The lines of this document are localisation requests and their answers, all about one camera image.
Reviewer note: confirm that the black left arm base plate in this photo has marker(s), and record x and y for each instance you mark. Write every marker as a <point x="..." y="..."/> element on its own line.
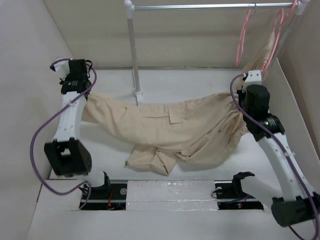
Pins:
<point x="112" y="199"/>

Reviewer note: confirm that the beige cargo trousers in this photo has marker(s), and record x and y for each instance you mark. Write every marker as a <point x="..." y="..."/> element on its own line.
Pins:
<point x="202" y="132"/>

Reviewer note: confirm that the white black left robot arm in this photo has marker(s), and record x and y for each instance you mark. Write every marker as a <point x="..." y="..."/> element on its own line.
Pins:
<point x="66" y="154"/>

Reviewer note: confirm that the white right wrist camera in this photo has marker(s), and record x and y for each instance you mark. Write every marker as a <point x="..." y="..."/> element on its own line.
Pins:
<point x="254" y="77"/>

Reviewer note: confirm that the pink hanger with trousers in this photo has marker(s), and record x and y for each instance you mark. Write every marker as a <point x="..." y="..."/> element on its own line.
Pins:
<point x="279" y="21"/>

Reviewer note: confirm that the silver clothes rack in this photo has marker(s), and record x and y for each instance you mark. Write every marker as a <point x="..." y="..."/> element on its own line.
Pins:
<point x="198" y="34"/>

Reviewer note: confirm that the beige trousers hung on hanger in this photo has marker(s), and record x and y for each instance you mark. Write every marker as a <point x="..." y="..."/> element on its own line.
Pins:
<point x="261" y="57"/>

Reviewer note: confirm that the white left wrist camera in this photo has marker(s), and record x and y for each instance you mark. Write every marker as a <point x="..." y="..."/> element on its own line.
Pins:
<point x="62" y="67"/>

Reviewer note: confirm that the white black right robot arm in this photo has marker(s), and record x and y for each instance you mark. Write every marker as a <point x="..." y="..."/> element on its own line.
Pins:
<point x="296" y="201"/>

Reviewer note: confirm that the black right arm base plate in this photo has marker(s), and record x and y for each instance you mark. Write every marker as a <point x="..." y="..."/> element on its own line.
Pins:
<point x="229" y="199"/>

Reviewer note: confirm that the pink plastic hanger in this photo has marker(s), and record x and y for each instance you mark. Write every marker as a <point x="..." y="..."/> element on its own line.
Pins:
<point x="241" y="42"/>

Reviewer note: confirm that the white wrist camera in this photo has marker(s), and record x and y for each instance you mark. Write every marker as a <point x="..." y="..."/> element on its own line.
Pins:
<point x="254" y="77"/>
<point x="62" y="67"/>

